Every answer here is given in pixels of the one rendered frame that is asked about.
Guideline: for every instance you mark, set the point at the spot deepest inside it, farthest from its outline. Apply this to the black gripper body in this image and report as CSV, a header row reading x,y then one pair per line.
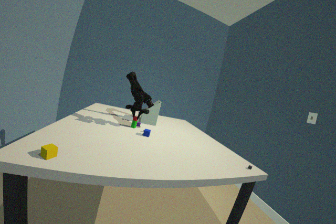
x,y
145,111

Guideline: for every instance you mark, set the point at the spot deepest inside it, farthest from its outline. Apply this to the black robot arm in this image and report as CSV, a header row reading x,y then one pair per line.
x,y
138,93

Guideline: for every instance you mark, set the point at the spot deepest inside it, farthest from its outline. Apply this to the yellow cube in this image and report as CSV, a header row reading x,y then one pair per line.
x,y
49,151

